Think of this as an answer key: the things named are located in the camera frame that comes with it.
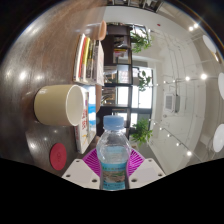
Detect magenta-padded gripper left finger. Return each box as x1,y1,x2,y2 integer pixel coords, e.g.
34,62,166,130
62,148,103,190

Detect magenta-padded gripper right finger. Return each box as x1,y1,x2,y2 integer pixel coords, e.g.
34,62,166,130
127,148,167,190

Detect clear blue-capped water bottle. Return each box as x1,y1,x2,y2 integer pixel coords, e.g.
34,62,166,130
95,114,133,192

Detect flat round red coaster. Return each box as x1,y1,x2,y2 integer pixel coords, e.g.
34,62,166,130
49,142,68,172

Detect green potted plant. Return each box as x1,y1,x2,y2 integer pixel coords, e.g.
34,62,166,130
130,117,154,148
137,69,153,93
129,27,153,54

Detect cream ceramic cup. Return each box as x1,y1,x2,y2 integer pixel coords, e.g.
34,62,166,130
33,83,86,127

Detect ceiling air conditioner unit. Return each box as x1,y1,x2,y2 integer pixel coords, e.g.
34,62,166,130
163,92,181,114

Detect ceiling lights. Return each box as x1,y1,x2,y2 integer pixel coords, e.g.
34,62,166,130
146,21,224,158

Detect dark open shelf unit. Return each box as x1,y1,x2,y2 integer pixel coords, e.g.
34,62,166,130
95,22,135,138

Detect white-covered book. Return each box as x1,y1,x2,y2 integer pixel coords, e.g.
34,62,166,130
94,39,105,87

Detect red-spined book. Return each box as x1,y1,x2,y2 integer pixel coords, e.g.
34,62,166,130
72,32,86,84

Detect yellow-spined book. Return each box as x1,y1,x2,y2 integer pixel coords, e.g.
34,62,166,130
83,36,92,82

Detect orange chairs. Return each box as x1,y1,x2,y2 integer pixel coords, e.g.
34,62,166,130
94,19,109,116

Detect tall wall bookshelf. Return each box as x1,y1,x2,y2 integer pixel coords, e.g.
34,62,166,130
105,0,165,14

